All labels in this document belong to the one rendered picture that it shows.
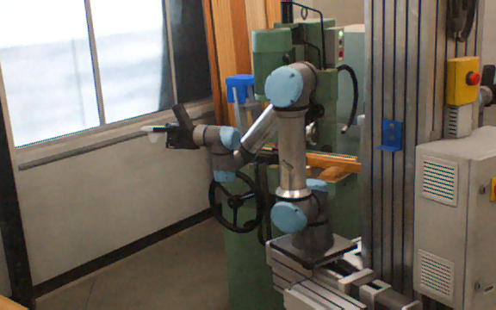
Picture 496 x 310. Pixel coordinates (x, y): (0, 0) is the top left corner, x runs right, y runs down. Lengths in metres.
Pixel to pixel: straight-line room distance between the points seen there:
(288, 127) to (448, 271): 0.63
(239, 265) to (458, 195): 1.46
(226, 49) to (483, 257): 2.83
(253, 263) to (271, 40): 1.04
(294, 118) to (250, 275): 1.27
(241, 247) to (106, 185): 1.27
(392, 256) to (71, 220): 2.23
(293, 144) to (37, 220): 2.11
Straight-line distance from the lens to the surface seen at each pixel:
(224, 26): 4.31
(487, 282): 1.93
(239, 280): 3.03
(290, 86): 1.82
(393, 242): 2.07
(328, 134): 2.86
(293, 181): 1.93
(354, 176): 2.69
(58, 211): 3.75
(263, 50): 2.68
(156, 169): 4.15
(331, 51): 2.92
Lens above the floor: 1.72
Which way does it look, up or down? 16 degrees down
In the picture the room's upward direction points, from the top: 3 degrees counter-clockwise
